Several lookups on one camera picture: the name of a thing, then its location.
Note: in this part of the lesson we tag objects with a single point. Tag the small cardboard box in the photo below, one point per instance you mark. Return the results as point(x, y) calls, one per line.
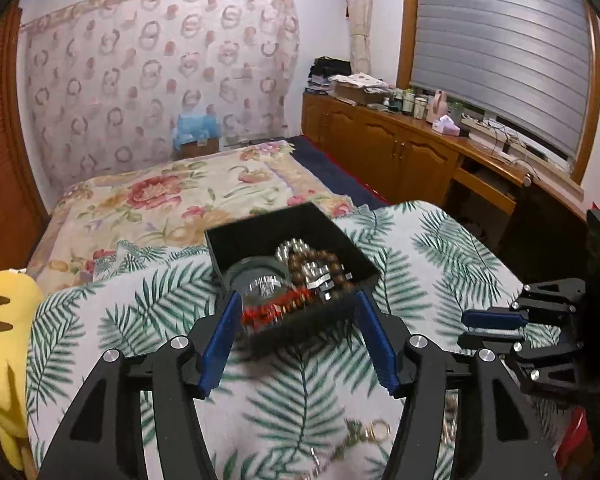
point(199, 147)

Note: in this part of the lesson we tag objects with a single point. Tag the white power strip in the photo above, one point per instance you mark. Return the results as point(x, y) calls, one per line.
point(495, 135)

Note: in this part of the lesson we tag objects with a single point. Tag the grey glass bangle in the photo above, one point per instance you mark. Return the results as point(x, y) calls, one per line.
point(240, 272)

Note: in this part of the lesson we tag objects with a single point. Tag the wooden side cabinet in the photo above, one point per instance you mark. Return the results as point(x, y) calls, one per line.
point(395, 155)

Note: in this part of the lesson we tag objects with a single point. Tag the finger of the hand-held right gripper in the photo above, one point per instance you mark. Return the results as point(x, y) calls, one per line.
point(550, 365)
point(490, 319)

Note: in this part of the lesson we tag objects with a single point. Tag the box with patterned cloth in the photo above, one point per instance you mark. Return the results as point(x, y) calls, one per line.
point(357, 87)

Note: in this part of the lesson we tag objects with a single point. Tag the group of small bottles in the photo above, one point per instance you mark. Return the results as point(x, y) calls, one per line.
point(410, 104)

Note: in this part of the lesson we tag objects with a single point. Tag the red cloth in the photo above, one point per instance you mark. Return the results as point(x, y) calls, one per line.
point(575, 440)

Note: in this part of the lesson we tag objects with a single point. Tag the pink tissue box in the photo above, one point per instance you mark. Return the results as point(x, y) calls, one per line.
point(446, 126)

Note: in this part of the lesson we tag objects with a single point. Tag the pink bottle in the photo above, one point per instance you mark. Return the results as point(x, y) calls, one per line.
point(437, 105)

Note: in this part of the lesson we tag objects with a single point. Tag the navy bed sheet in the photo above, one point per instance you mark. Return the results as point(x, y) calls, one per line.
point(340, 175)

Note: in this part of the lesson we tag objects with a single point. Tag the pile of dark clothes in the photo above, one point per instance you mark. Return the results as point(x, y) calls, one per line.
point(330, 72)

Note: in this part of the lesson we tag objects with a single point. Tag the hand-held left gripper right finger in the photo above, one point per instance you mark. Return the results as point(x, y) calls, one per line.
point(380, 345)

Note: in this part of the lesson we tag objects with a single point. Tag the floral bed blanket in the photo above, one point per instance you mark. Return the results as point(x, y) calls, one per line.
point(179, 195)

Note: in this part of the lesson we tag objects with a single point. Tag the black square box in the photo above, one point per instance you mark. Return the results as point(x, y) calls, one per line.
point(330, 245)

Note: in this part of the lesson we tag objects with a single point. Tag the yellow plush toy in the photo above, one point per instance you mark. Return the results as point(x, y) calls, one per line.
point(2, 350)

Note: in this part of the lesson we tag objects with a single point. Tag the wooden louvered wardrobe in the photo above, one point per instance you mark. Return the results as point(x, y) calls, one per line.
point(4, 160)

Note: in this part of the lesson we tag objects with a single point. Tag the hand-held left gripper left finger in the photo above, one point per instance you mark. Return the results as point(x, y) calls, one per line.
point(219, 345)

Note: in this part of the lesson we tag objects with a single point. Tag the green leaf print blanket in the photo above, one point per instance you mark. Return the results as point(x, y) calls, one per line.
point(129, 310)

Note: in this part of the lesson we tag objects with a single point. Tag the tied cream curtain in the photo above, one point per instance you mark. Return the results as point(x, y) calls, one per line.
point(357, 10)

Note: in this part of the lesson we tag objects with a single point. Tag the blue bag on stool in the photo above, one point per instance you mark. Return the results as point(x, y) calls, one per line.
point(195, 129)

